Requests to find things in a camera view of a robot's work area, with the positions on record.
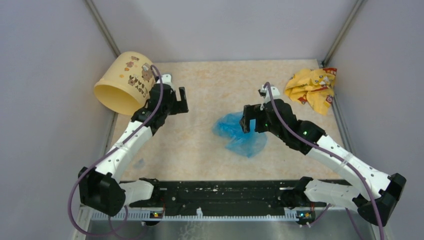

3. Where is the right aluminium frame post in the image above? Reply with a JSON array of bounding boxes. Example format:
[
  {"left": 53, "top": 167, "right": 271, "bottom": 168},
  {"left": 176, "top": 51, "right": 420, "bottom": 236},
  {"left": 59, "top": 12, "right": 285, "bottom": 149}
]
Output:
[{"left": 320, "top": 0, "right": 367, "bottom": 68}]

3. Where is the white slotted cable duct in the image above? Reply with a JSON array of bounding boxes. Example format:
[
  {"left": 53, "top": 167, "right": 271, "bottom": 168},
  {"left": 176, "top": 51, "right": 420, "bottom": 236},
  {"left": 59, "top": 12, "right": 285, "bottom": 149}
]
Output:
[{"left": 111, "top": 208, "right": 303, "bottom": 222}]

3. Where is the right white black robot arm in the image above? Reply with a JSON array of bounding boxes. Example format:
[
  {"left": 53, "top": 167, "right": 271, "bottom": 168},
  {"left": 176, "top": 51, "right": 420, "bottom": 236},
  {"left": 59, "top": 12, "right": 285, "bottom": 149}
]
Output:
[{"left": 240, "top": 99, "right": 406, "bottom": 226}]

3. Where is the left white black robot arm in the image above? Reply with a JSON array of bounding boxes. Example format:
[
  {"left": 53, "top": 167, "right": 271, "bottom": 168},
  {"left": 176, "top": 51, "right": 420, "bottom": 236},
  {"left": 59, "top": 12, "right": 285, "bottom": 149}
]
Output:
[{"left": 78, "top": 83, "right": 189, "bottom": 217}]

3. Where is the yellow capybara trash bin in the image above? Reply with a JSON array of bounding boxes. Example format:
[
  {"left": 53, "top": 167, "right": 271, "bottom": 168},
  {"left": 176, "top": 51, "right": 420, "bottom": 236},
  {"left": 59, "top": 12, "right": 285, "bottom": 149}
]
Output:
[{"left": 93, "top": 51, "right": 156, "bottom": 116}]

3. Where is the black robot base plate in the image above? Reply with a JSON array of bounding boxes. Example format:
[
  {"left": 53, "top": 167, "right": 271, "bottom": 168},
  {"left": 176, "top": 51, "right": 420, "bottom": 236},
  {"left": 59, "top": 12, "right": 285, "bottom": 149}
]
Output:
[{"left": 130, "top": 179, "right": 326, "bottom": 217}]

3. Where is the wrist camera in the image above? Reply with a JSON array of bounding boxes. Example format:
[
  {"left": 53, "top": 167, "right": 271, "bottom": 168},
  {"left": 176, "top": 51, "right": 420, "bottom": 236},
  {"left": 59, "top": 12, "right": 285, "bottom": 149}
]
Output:
[
  {"left": 161, "top": 74, "right": 174, "bottom": 88},
  {"left": 258, "top": 82, "right": 281, "bottom": 105}
]

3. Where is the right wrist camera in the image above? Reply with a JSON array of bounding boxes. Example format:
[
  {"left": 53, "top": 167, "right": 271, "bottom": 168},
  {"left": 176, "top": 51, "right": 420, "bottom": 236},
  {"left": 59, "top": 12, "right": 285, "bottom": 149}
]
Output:
[{"left": 258, "top": 82, "right": 281, "bottom": 105}]

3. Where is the aluminium frame post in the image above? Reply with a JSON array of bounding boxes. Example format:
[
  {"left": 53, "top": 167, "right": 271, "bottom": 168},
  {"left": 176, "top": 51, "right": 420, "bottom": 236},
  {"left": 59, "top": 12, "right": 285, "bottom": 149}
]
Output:
[
  {"left": 320, "top": 0, "right": 367, "bottom": 68},
  {"left": 84, "top": 0, "right": 121, "bottom": 58}
]

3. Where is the yellow crumpled snack bag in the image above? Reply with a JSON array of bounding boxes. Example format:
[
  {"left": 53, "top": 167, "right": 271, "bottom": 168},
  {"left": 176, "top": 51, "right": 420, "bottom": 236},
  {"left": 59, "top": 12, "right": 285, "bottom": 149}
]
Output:
[{"left": 284, "top": 67, "right": 338, "bottom": 116}]

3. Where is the left aluminium frame post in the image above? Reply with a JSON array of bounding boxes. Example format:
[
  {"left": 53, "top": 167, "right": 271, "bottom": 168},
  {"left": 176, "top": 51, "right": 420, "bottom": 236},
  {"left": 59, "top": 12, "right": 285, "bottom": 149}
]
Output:
[{"left": 84, "top": 0, "right": 121, "bottom": 58}]

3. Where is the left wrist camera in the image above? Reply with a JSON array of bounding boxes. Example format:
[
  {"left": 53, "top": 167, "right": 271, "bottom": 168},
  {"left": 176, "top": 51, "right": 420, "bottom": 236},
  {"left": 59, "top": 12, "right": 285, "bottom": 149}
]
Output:
[{"left": 161, "top": 74, "right": 174, "bottom": 88}]

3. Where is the blue plastic trash bag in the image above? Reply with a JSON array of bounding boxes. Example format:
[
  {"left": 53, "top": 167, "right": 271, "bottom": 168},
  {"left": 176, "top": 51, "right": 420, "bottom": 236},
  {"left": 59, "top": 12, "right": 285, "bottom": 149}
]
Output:
[{"left": 212, "top": 112, "right": 268, "bottom": 158}]

